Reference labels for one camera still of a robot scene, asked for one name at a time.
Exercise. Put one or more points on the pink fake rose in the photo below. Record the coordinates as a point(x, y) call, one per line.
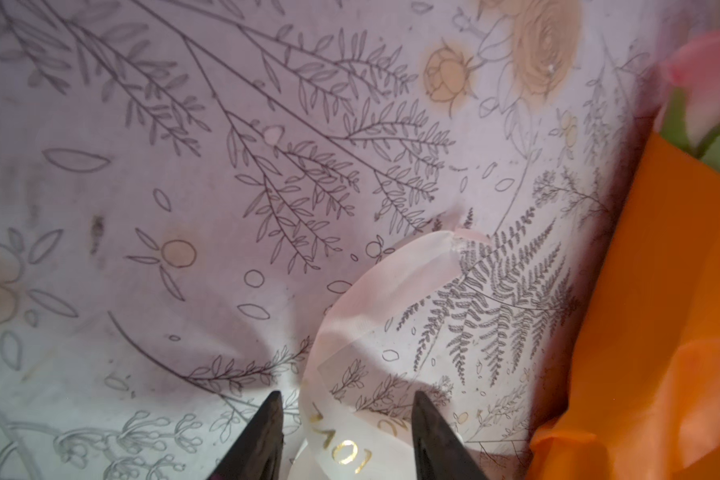
point(692, 111)

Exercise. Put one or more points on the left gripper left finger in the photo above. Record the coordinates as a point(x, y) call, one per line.
point(257, 453)

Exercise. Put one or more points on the white ribbon strip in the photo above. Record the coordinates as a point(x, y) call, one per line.
point(341, 442)

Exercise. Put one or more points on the orange wrapping paper sheet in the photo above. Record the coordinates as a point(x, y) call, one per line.
point(644, 391)

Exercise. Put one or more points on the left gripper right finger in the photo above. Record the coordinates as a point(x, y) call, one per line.
point(438, 453)

